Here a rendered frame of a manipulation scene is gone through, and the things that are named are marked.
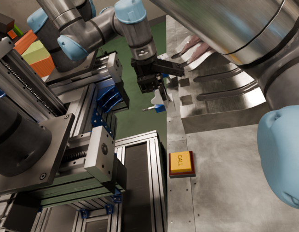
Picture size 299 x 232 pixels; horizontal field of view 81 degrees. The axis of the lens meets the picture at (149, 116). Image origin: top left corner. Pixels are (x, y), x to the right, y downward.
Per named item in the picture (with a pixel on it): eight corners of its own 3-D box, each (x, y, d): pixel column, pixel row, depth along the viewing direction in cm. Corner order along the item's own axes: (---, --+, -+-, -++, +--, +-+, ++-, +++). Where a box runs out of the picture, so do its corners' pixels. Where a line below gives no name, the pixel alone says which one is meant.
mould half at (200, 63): (173, 87, 86) (168, 68, 78) (159, 64, 105) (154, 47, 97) (272, 47, 84) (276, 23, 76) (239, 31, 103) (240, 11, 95)
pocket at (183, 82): (180, 94, 73) (178, 87, 70) (179, 86, 76) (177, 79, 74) (191, 92, 72) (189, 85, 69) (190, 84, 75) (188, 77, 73)
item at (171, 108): (144, 119, 72) (140, 110, 68) (144, 110, 75) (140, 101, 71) (176, 111, 69) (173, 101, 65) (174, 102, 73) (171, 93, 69)
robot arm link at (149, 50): (152, 32, 54) (153, 44, 48) (156, 46, 57) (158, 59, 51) (129, 40, 55) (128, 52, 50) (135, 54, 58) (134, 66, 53)
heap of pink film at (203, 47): (191, 65, 84) (188, 49, 79) (178, 50, 97) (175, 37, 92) (243, 43, 83) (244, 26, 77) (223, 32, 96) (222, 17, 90)
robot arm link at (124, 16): (128, -6, 49) (146, -8, 43) (141, 33, 56) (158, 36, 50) (105, 7, 46) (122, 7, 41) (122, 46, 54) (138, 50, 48)
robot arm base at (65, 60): (53, 76, 80) (37, 56, 73) (63, 60, 90) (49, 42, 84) (83, 66, 77) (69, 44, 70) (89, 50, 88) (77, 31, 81)
